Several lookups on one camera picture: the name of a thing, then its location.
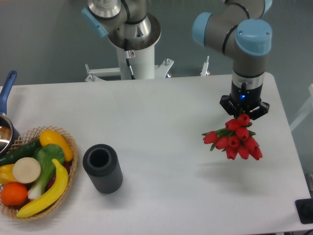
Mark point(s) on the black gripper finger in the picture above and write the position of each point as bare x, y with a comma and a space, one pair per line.
231, 106
260, 110

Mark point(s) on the green cucumber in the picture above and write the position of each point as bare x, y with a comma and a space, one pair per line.
25, 150

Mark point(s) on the orange fruit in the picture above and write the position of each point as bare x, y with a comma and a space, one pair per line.
14, 194

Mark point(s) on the yellow banana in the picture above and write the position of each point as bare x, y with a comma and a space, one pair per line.
50, 196

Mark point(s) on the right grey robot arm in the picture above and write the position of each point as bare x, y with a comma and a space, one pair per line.
240, 34

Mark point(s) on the yellow bell pepper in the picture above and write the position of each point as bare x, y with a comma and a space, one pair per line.
6, 174

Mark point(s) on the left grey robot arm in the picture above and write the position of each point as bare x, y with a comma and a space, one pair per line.
126, 23

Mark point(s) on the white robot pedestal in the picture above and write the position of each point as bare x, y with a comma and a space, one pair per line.
133, 65

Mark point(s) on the dark grey ribbed vase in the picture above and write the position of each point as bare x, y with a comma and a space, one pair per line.
101, 164

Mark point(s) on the blue handled saucepan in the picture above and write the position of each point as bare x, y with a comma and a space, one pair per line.
8, 133

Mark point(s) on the woven wicker basket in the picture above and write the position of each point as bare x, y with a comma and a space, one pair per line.
30, 136

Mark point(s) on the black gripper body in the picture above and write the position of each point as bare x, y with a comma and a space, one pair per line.
247, 99

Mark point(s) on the beige round disc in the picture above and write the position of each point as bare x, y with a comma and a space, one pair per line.
26, 170

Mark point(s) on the red tulip bouquet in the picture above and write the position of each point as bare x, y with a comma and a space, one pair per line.
235, 139

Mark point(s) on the black device at edge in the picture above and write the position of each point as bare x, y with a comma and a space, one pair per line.
304, 209

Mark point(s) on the green bok choy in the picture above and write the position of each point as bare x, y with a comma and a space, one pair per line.
44, 156

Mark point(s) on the white frame at right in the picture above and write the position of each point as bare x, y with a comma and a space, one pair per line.
304, 110

